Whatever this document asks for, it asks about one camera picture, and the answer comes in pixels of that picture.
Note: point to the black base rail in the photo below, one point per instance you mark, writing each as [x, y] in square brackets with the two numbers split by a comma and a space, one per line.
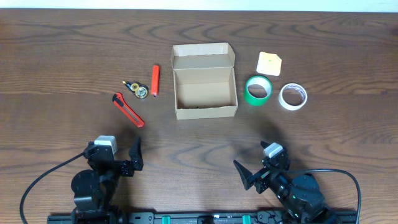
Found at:
[265, 216]

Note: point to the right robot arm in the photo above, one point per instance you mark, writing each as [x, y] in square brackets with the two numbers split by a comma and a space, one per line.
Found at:
[300, 196]

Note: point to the red utility knife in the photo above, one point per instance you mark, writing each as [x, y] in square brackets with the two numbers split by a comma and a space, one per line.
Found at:
[120, 103]

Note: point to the correction tape dispenser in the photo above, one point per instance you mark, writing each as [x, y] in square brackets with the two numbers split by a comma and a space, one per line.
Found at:
[140, 91]

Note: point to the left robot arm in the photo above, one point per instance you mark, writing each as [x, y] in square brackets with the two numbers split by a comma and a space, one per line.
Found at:
[95, 187]

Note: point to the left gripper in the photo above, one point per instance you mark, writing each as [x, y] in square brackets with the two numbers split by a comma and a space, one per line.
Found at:
[135, 154]

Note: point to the open cardboard box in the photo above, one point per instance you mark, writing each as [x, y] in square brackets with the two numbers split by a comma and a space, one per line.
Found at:
[204, 81]

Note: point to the red marker pen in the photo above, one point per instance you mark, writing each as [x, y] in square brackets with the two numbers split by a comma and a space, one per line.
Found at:
[155, 80]

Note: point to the yellow sticky note pad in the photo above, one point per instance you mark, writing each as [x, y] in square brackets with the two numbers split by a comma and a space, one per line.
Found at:
[269, 64]

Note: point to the green tape roll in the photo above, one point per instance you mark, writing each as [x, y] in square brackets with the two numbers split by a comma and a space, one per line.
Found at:
[257, 90]

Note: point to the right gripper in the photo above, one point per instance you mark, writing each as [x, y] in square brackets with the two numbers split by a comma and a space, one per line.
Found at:
[249, 179]

